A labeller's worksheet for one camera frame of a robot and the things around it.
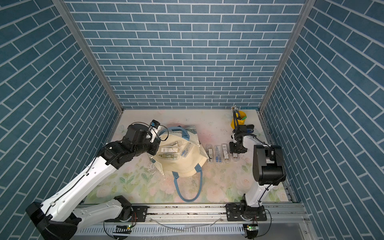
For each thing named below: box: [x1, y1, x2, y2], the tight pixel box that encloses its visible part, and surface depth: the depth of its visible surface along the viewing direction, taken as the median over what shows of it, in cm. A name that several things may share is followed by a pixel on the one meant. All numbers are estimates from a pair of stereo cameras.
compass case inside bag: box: [161, 147, 178, 153], surface depth 95 cm
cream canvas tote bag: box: [151, 125, 209, 202], surface depth 86 cm
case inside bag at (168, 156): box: [158, 153, 178, 160], surface depth 93 cm
